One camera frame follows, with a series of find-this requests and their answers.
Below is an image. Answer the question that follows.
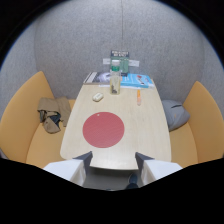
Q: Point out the green standing sign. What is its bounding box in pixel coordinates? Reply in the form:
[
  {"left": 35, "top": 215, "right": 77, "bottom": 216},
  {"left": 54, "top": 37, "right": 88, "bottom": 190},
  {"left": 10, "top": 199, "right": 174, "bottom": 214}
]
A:
[{"left": 110, "top": 50, "right": 130, "bottom": 75}]

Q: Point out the blue book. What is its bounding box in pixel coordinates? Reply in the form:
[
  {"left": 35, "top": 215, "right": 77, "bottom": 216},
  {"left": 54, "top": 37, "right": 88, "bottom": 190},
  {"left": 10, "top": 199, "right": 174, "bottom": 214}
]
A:
[{"left": 120, "top": 73, "right": 156, "bottom": 90}]

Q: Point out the dark cover magazine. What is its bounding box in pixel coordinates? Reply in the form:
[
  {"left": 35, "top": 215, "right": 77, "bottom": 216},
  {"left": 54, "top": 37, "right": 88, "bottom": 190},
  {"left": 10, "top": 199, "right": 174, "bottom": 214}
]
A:
[{"left": 83, "top": 71, "right": 112, "bottom": 85}]

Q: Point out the orange booth sofa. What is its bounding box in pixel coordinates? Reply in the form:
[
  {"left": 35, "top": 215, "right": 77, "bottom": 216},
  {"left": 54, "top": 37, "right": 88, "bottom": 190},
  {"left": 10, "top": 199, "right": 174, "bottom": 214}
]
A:
[{"left": 0, "top": 70, "right": 224, "bottom": 170}]

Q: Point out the clear plastic water bottle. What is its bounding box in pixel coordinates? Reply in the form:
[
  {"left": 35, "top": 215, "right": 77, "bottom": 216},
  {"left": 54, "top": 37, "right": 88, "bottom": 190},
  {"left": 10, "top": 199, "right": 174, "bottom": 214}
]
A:
[{"left": 109, "top": 59, "right": 122, "bottom": 96}]

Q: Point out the round red silicone mat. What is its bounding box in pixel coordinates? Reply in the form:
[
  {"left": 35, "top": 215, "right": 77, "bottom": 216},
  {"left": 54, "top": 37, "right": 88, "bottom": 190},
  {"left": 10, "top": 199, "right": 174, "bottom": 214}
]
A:
[{"left": 82, "top": 111, "right": 126, "bottom": 149}]

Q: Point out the orange pen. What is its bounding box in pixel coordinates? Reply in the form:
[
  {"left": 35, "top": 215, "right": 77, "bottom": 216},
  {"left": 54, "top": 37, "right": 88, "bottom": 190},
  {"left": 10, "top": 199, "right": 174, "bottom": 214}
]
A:
[{"left": 136, "top": 88, "right": 142, "bottom": 107}]

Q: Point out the grey bag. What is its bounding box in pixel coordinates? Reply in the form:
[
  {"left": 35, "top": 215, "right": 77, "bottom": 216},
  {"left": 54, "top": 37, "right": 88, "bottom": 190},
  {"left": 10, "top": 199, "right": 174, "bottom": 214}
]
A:
[{"left": 161, "top": 99, "right": 191, "bottom": 132}]

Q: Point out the khaki jacket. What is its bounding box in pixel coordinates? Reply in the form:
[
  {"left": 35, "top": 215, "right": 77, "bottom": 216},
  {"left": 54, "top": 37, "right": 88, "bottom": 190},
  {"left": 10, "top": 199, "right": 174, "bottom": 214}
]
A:
[{"left": 36, "top": 96, "right": 72, "bottom": 135}]

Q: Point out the white eraser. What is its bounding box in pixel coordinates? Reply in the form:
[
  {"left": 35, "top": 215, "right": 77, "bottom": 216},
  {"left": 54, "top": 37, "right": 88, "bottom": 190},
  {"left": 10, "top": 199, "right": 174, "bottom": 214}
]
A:
[{"left": 92, "top": 92, "right": 104, "bottom": 102}]

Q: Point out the black shoe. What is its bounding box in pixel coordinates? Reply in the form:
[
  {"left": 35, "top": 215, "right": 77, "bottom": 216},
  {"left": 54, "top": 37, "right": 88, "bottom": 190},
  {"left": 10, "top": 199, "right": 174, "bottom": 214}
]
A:
[{"left": 124, "top": 173, "right": 140, "bottom": 191}]

